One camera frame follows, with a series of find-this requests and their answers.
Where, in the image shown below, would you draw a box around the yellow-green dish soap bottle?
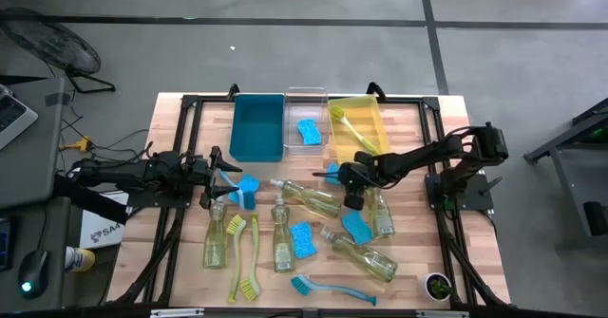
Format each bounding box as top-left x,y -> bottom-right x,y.
269,178 -> 343,219
271,195 -> 296,274
365,186 -> 396,240
202,198 -> 229,271
320,227 -> 399,284

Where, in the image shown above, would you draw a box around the grey laptop keyboard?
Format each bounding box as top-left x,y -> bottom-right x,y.
0,84 -> 39,151

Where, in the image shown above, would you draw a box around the black computer mouse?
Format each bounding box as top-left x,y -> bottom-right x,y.
17,249 -> 51,301

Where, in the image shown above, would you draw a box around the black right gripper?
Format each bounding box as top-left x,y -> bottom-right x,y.
312,160 -> 376,194

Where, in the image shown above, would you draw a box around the white cardboard box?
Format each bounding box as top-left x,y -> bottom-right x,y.
78,192 -> 129,251

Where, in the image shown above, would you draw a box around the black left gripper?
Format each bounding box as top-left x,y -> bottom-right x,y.
182,145 -> 242,210

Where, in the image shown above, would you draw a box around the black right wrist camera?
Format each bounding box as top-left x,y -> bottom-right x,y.
344,192 -> 367,211

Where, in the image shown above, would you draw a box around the person's foot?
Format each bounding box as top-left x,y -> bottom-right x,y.
64,246 -> 96,272

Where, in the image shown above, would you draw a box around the black floor fan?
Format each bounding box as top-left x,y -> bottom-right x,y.
0,7 -> 118,95

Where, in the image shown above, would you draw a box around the black aluminium table frame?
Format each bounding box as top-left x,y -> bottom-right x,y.
106,83 -> 512,309

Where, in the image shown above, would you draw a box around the silver metal bracket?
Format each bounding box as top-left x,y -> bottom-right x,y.
150,308 -> 205,318

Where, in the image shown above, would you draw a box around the small white plant pot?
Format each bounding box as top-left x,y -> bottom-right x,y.
417,271 -> 455,304

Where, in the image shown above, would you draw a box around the blue cellulose sponge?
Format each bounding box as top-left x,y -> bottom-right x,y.
296,118 -> 323,147
325,161 -> 342,185
227,174 -> 261,211
288,220 -> 318,261
340,210 -> 375,247

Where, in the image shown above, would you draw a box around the grey side desk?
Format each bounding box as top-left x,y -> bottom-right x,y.
0,75 -> 72,312

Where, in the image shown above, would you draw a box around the translucent yellow plastic bin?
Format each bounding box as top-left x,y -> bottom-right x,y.
328,94 -> 393,165

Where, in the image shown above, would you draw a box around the clear plastic bin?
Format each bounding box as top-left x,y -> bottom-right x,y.
283,86 -> 330,156

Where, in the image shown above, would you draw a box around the yellow cable connector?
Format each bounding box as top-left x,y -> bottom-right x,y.
59,136 -> 94,152

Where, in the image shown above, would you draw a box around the dark metal cart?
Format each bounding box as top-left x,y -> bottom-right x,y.
522,97 -> 608,253

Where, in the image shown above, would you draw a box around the blue and white dish brush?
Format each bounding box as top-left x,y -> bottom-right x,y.
290,273 -> 379,308
217,168 -> 248,210

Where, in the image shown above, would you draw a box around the teal plastic bin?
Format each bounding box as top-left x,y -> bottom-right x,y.
229,93 -> 286,163

